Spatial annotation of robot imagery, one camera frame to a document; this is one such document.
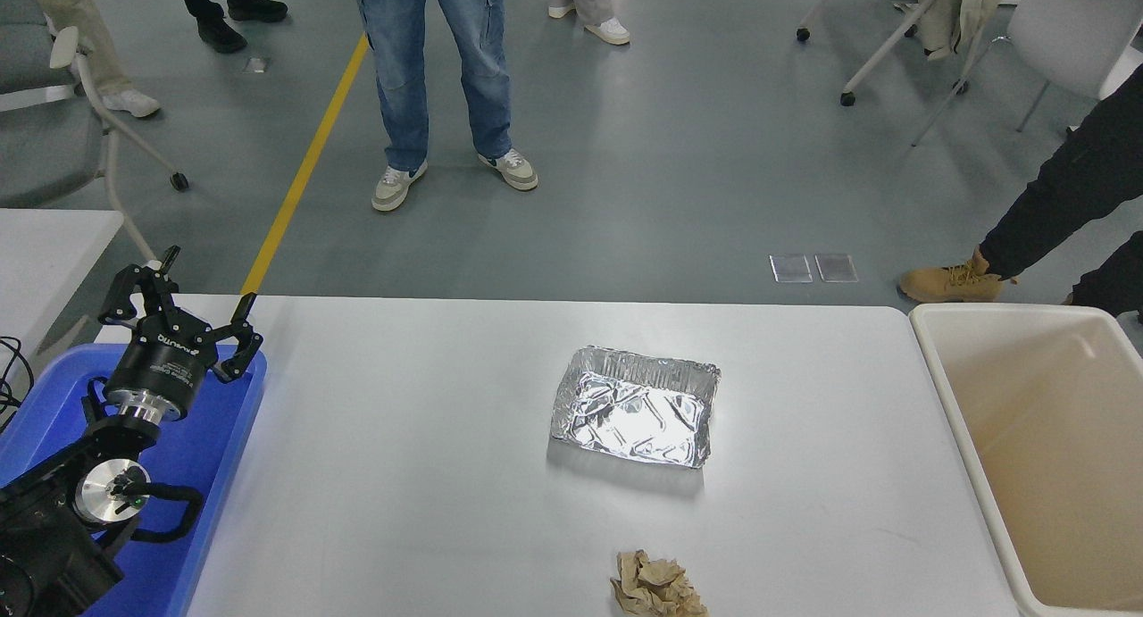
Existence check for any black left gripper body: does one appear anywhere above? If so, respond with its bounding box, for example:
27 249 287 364
104 326 220 420

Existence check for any silver foil tray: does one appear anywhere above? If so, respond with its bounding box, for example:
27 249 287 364
549 346 722 470

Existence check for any white side table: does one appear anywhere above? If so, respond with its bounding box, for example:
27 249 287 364
0 209 124 359

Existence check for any blue plastic tray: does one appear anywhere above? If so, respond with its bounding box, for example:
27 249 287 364
0 345 267 617

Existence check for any grey office chair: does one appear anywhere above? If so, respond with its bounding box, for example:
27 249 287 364
0 0 189 265

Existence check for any yellow floor tape line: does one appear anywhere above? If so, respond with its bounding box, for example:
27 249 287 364
238 35 370 298

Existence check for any person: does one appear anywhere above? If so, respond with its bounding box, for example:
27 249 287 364
25 0 163 119
168 0 289 54
547 0 631 46
898 86 1143 319
354 0 539 213

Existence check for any crumpled tan paper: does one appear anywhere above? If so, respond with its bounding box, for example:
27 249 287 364
610 550 709 617

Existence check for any white wheeled chair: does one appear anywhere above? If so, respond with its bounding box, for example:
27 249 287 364
796 0 970 107

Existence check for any beige coat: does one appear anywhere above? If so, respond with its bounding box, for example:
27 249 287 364
911 0 1005 62

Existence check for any large pale plastic bin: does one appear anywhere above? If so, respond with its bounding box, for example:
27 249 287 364
907 303 1143 617

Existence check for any white shell chair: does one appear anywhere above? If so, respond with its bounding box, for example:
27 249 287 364
911 0 1143 147

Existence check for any black cable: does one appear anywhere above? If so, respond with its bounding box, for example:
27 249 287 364
0 336 35 430

